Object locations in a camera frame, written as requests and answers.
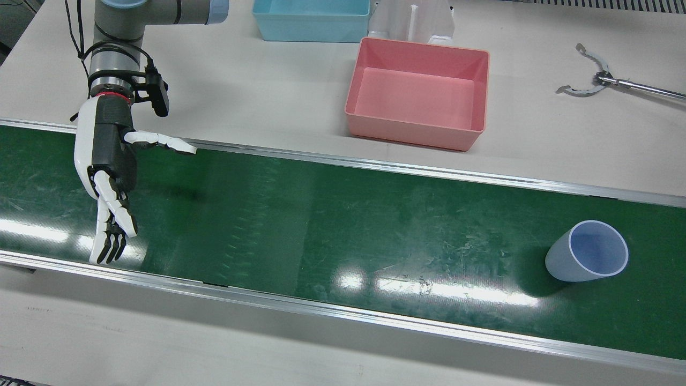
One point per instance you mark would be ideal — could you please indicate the right robot hand grey white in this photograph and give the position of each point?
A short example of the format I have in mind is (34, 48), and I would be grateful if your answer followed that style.
(107, 139)

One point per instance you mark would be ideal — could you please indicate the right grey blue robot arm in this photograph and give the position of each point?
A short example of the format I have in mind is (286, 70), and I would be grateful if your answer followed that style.
(118, 21)

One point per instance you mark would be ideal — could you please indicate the blue plastic box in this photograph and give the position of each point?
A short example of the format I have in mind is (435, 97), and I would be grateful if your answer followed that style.
(311, 29)

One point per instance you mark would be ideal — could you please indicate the pink plastic box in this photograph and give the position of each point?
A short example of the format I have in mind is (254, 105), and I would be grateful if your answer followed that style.
(418, 99)

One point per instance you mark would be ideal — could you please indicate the light blue plastic cup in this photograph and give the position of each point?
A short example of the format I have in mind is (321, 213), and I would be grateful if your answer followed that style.
(563, 262)

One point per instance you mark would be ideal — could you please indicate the ribbed metal floor grate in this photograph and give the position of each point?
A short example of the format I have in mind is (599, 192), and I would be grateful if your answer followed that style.
(616, 4)

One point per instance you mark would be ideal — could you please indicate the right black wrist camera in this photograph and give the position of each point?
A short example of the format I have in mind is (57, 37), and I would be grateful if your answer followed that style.
(159, 96)

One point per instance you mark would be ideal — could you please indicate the green conveyor belt aluminium frame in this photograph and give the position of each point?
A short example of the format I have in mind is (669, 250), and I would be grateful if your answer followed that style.
(321, 230)

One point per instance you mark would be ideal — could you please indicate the white cylindrical post with bracket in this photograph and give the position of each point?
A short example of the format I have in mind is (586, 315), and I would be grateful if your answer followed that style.
(396, 19)

